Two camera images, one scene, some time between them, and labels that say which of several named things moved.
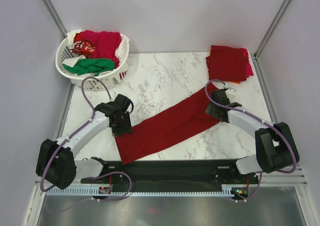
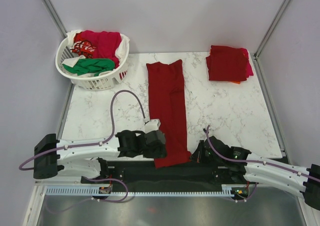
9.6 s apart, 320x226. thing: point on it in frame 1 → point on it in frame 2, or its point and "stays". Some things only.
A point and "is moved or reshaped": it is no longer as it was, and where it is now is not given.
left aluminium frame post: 51,10 stays
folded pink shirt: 249,71 stays
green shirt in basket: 94,66 stays
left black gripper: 127,128 → 160,152
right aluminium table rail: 265,90 stays
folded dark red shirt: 228,64 stays
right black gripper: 209,109 → 197,156
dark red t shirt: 183,119 is moved or reshaped
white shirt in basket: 120,54 stays
